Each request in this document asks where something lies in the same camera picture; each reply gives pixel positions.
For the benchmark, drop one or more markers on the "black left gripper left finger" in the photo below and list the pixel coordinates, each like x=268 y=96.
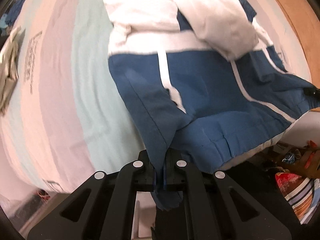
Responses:
x=101 y=208

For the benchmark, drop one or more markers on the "dark blue folded garment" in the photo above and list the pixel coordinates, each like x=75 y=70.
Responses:
x=10 y=16

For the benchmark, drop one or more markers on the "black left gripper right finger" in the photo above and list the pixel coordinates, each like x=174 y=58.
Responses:
x=241 y=203

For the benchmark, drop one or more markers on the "blue and white hooded jacket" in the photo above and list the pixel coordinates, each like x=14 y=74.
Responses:
x=201 y=77

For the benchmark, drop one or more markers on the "beige crumpled garment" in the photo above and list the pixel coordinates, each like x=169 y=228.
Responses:
x=9 y=72

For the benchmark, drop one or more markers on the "colourful patterned bag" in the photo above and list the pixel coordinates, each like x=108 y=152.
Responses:
x=296 y=173

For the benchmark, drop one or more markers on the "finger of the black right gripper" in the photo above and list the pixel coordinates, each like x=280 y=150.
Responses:
x=312 y=91

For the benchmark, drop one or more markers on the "striped pastel bed sheet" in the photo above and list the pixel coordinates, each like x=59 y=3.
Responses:
x=66 y=118

